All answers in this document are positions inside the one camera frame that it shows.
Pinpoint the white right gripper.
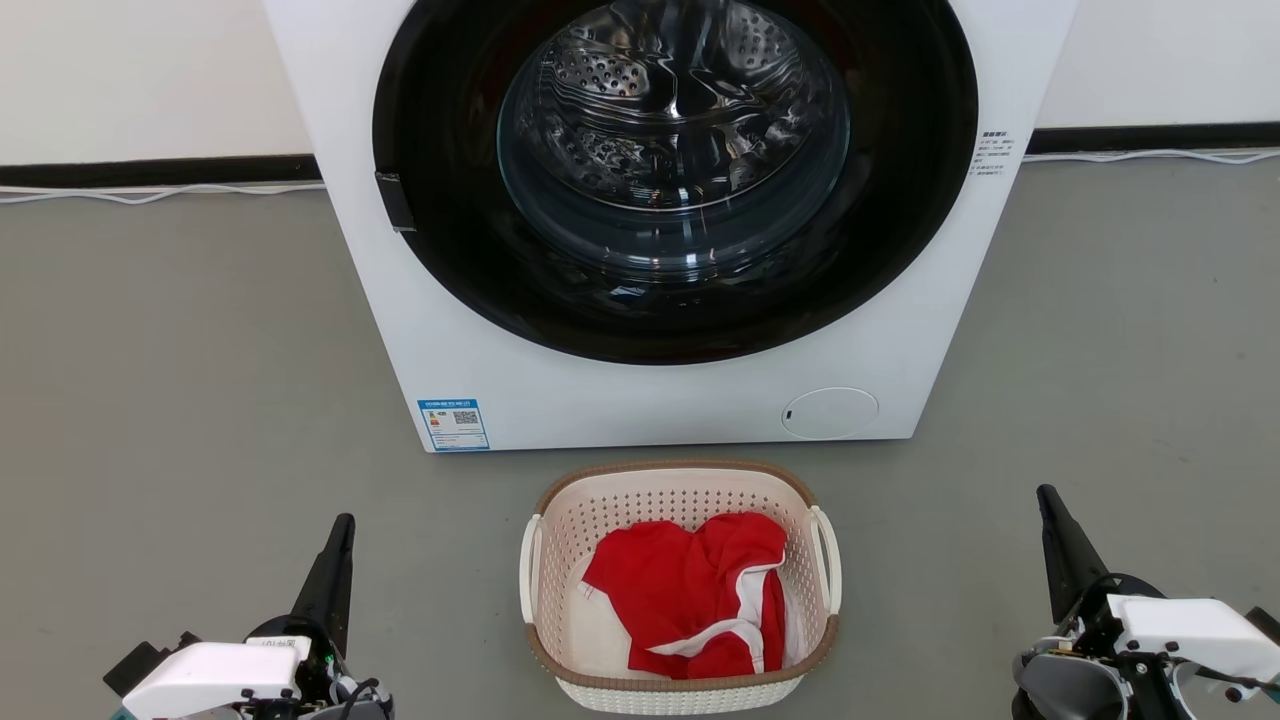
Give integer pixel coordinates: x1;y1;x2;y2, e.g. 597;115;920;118
1010;484;1280;720

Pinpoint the small printed text label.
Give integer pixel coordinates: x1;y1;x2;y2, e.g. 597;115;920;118
969;129;1017;179

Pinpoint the white perforated laundry basket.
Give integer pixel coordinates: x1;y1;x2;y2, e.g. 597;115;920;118
518;460;843;716

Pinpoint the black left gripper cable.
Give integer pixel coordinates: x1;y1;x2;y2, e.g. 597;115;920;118
330;676;383;720

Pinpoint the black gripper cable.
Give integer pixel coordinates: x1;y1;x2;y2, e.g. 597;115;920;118
1165;662;1280;693
330;676;383;720

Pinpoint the red garment with white trim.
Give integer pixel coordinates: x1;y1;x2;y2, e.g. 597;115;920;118
582;511;791;681

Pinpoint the white front-load washing machine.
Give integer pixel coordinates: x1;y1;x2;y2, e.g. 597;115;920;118
262;0;1081;454

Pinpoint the black washer door latch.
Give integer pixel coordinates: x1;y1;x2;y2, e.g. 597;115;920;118
375;171;417;233

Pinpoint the blue energy label sticker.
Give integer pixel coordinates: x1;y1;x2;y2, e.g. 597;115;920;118
417;398;491;453

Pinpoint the white floor cable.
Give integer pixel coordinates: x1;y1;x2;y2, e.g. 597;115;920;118
1022;147;1280;167
0;182;327;207

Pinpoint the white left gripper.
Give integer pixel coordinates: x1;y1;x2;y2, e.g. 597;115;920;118
103;513;395;720

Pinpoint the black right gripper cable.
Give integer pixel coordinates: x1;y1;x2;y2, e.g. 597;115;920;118
1165;662;1280;693

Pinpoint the round white filter cover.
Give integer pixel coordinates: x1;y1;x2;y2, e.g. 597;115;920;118
781;387;880;441

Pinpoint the black round washer door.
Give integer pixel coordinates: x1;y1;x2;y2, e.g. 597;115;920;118
372;0;979;366

